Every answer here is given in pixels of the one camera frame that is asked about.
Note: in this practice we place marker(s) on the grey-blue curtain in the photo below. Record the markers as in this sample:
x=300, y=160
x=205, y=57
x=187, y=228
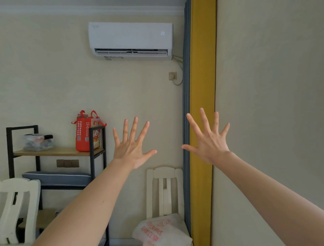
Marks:
x=186, y=76

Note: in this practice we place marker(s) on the person's left little finger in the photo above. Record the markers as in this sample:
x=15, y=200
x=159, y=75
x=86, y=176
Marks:
x=116, y=136

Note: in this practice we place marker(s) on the clear plastic storage box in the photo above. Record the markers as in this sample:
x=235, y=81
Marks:
x=37, y=142

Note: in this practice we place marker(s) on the brown wall switch panel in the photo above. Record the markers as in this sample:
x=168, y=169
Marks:
x=67, y=163

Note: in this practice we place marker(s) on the grey-blue seat cushion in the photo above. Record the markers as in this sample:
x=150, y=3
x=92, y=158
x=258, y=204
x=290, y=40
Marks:
x=57, y=178

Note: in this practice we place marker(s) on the person's right little finger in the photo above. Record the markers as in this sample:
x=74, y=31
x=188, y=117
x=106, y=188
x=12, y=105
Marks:
x=224, y=129

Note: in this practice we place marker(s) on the person's right middle finger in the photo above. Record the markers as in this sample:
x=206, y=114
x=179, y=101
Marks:
x=205, y=120

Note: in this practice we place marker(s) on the person's right hand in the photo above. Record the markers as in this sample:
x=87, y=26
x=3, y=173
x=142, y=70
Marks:
x=209, y=144

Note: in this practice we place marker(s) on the white wall air conditioner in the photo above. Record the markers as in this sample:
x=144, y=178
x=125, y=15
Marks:
x=130, y=38

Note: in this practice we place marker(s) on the person's left thumb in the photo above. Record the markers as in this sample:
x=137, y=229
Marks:
x=149, y=154

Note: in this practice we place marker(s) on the white plastic bag red print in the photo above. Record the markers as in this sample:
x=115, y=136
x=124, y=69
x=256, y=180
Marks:
x=162, y=230

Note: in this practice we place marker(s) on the person's right thumb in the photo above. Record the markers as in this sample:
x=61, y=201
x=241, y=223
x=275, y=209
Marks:
x=189, y=148

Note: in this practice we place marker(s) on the yellow curtain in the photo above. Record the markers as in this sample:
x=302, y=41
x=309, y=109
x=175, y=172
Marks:
x=201, y=76

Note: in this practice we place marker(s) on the person's right forearm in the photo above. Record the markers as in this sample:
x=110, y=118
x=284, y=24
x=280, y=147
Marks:
x=273, y=200

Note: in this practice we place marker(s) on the person's left forearm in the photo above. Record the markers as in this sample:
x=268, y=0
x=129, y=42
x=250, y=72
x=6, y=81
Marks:
x=83, y=205

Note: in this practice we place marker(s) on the beige wall socket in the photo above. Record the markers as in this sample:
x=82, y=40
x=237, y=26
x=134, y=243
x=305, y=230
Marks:
x=172, y=75

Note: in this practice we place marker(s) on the white wooden chair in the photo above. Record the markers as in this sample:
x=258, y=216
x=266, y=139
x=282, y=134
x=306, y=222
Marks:
x=17, y=210
x=164, y=192

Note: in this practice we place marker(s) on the person's left hand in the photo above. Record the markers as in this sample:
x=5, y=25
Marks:
x=130, y=150

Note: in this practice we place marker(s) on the red insulated tote bag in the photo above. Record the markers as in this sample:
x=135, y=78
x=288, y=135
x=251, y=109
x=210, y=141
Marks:
x=84, y=136

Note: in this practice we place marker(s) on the person's left middle finger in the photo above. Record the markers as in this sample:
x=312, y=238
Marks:
x=133, y=128

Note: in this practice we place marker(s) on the black metal wooden shelf rack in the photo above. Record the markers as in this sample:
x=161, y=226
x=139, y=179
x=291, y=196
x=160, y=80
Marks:
x=59, y=152

